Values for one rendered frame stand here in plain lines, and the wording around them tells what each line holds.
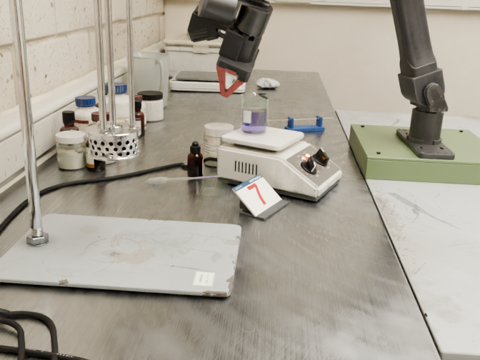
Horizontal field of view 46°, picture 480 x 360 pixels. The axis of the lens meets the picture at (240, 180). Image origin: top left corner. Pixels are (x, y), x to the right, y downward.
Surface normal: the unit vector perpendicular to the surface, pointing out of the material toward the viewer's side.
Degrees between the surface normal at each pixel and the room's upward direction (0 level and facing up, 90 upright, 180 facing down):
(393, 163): 90
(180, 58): 94
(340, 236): 0
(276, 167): 90
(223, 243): 0
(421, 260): 0
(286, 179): 90
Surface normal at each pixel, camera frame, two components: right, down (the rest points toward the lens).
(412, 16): 0.15, 0.34
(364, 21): -0.07, 0.33
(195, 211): 0.04, -0.94
